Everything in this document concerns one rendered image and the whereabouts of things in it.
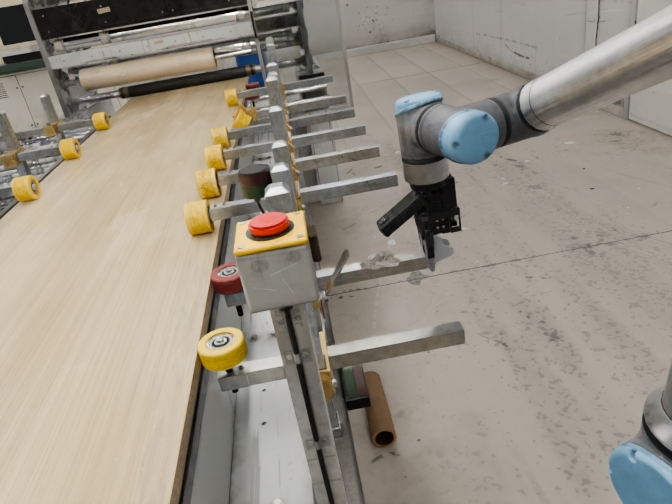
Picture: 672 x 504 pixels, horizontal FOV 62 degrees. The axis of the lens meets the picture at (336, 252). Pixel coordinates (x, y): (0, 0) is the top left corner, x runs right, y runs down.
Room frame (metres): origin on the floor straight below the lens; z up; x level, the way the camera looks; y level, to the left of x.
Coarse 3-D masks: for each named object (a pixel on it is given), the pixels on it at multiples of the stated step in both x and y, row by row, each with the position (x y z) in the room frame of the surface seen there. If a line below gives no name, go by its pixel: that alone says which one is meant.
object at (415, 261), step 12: (420, 252) 1.07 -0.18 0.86; (408, 264) 1.04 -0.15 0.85; (420, 264) 1.05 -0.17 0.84; (324, 276) 1.04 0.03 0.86; (348, 276) 1.04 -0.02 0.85; (360, 276) 1.04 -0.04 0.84; (372, 276) 1.04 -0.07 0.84; (384, 276) 1.04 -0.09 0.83; (228, 300) 1.03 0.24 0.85; (240, 300) 1.03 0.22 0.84
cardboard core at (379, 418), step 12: (372, 372) 1.66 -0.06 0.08; (372, 384) 1.59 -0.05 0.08; (372, 396) 1.53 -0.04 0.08; (384, 396) 1.54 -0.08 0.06; (372, 408) 1.47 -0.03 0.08; (384, 408) 1.46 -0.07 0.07; (372, 420) 1.42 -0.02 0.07; (384, 420) 1.40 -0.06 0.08; (372, 432) 1.38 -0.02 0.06; (384, 432) 1.42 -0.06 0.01; (384, 444) 1.37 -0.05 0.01
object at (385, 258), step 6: (384, 252) 1.07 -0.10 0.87; (390, 252) 1.07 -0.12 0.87; (372, 258) 1.05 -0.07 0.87; (378, 258) 1.05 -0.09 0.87; (384, 258) 1.05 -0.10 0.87; (390, 258) 1.04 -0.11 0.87; (396, 258) 1.06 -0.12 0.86; (360, 264) 1.05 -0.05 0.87; (366, 264) 1.04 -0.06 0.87; (372, 264) 1.03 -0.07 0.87; (378, 264) 1.03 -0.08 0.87; (384, 264) 1.03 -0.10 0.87; (390, 264) 1.03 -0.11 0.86; (396, 264) 1.03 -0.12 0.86
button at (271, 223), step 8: (256, 216) 0.51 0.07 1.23; (264, 216) 0.51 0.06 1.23; (272, 216) 0.51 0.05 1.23; (280, 216) 0.50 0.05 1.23; (248, 224) 0.50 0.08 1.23; (256, 224) 0.49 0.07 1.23; (264, 224) 0.49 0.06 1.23; (272, 224) 0.49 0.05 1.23; (280, 224) 0.49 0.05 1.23; (288, 224) 0.50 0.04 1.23; (256, 232) 0.49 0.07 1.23; (264, 232) 0.48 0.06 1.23; (272, 232) 0.48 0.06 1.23; (280, 232) 0.49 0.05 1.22
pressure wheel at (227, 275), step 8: (224, 264) 1.08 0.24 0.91; (232, 264) 1.07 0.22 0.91; (216, 272) 1.05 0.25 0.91; (224, 272) 1.05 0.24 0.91; (232, 272) 1.04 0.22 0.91; (216, 280) 1.02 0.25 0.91; (224, 280) 1.01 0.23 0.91; (232, 280) 1.01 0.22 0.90; (240, 280) 1.02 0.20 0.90; (216, 288) 1.02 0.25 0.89; (224, 288) 1.01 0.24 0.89; (232, 288) 1.01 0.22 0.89; (240, 288) 1.01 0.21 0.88; (240, 312) 1.04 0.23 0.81
